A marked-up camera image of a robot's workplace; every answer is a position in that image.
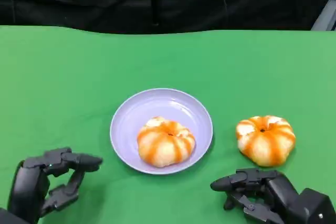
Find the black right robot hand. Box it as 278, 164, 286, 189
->
209, 168, 307, 224

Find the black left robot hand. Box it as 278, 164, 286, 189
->
7, 147, 103, 223

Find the lilac plate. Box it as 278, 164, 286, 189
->
109, 88, 214, 175

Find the green table cloth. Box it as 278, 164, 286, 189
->
0, 26, 336, 224

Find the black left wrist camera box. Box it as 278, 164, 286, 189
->
0, 207, 35, 224

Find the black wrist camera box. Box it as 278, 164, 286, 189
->
0, 207, 35, 224
296, 187, 336, 224

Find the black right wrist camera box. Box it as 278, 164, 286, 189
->
296, 187, 336, 224

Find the grey metal frame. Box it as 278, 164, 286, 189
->
311, 0, 336, 31

